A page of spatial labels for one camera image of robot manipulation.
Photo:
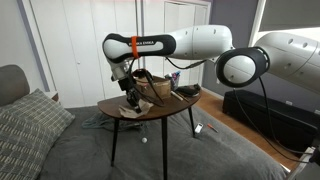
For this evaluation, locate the grey dashed pattern pillow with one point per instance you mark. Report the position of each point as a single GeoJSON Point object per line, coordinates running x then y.
{"type": "Point", "coordinates": [20, 153]}

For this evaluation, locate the round wooden side table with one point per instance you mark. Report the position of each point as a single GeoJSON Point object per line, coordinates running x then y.
{"type": "Point", "coordinates": [110, 108]}

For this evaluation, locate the small grey headboard cushion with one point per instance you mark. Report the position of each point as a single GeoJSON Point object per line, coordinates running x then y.
{"type": "Point", "coordinates": [11, 83]}

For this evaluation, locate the aluminium frame stand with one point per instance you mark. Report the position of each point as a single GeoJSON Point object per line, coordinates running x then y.
{"type": "Point", "coordinates": [300, 166]}

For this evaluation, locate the black pouch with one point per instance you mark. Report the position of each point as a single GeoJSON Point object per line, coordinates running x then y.
{"type": "Point", "coordinates": [188, 90]}

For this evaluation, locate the small white ball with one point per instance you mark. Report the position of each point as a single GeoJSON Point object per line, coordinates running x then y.
{"type": "Point", "coordinates": [144, 140]}

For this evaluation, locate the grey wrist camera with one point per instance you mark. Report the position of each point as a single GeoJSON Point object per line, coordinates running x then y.
{"type": "Point", "coordinates": [120, 74]}

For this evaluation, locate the grey mattress blanket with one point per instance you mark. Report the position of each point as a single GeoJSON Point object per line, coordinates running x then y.
{"type": "Point", "coordinates": [216, 156]}

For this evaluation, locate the crumpled grey cloth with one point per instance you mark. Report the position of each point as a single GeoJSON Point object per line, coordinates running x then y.
{"type": "Point", "coordinates": [100, 121]}

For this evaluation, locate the clear bag of coloured pens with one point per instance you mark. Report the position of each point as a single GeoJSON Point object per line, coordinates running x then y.
{"type": "Point", "coordinates": [174, 81]}

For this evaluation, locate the orange marker pen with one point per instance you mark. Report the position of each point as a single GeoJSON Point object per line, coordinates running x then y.
{"type": "Point", "coordinates": [212, 128]}

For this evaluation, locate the white paper towel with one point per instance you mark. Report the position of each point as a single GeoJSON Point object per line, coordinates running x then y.
{"type": "Point", "coordinates": [126, 112]}

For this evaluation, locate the grey window blind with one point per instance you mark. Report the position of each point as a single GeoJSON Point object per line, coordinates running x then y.
{"type": "Point", "coordinates": [290, 13]}

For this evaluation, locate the white remote control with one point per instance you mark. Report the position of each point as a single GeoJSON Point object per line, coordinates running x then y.
{"type": "Point", "coordinates": [199, 128]}

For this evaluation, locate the brown cardboard box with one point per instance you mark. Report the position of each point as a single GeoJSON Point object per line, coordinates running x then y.
{"type": "Point", "coordinates": [160, 88]}

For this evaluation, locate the white closet door with knob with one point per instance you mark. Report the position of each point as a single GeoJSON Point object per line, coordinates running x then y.
{"type": "Point", "coordinates": [201, 16]}
{"type": "Point", "coordinates": [180, 16]}

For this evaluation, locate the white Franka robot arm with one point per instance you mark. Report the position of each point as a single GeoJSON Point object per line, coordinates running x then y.
{"type": "Point", "coordinates": [200, 40]}

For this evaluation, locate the grey plaid pillow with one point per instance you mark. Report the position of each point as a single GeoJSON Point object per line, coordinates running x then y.
{"type": "Point", "coordinates": [43, 110]}

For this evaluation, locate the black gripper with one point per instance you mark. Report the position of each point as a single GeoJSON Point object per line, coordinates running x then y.
{"type": "Point", "coordinates": [129, 88]}

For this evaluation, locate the white bifold closet doors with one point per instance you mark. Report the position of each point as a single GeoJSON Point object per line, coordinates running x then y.
{"type": "Point", "coordinates": [83, 50]}

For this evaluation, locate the black low cabinet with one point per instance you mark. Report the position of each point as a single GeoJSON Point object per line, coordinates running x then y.
{"type": "Point", "coordinates": [246, 106]}

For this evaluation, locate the pale wooden stick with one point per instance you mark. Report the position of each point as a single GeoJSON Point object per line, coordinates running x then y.
{"type": "Point", "coordinates": [178, 96]}

